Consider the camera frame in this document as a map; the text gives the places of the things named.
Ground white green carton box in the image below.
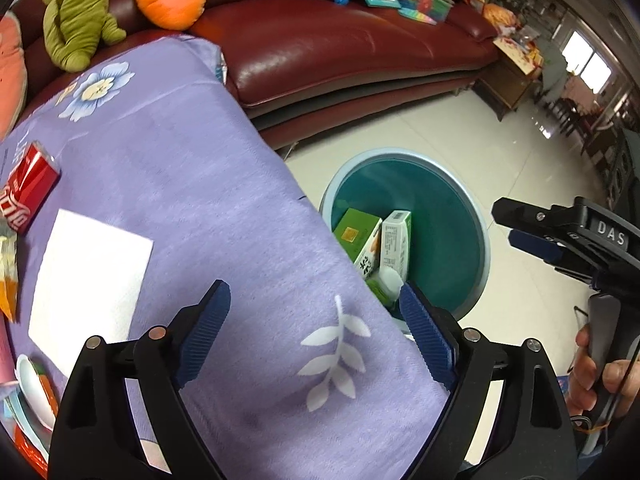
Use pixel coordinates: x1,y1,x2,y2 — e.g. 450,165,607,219
378,210,413,284

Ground pile of yellow packets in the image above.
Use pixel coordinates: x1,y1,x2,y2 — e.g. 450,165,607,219
481,2,544,70

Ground teal bin with grey rim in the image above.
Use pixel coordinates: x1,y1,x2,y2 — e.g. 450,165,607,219
318,147,492,322

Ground white paper napkin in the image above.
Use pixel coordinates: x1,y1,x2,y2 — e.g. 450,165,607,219
27,208,154,378

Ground purple floral blanket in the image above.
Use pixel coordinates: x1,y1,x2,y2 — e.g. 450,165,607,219
0,35,451,480

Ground dark dining chairs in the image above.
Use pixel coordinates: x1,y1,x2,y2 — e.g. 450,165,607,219
542,85,621,161

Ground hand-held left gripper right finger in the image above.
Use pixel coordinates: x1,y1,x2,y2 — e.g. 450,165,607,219
398,281,581,480

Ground green plush toy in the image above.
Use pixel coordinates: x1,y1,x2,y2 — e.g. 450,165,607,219
40,0,127,73

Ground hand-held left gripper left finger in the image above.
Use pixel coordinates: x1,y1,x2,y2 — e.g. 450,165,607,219
47,280,232,480

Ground red soda can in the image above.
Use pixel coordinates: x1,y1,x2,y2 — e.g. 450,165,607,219
0,141,62,235

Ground bright window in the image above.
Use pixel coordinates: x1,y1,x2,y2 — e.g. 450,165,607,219
561,30,612,94

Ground pink plush toy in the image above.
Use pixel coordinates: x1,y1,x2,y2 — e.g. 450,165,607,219
0,10,28,141

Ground orange white snack bag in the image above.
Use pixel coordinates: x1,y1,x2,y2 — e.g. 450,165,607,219
0,232,21,323

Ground white plastic bowl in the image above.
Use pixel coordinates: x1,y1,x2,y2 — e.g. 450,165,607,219
15,354,57,431

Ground dark red leather sofa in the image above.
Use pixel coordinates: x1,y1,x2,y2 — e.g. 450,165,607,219
10,0,503,153

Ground wooden side table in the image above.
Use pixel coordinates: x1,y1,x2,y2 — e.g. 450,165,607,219
475,47,543,122

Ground orange red packet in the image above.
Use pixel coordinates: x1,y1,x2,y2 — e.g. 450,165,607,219
11,360,62,477

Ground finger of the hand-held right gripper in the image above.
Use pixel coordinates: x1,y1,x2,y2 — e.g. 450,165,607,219
508,230,568,264
491,198,577,235

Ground person's right hand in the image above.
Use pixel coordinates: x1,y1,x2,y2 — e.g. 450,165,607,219
567,323,640,419

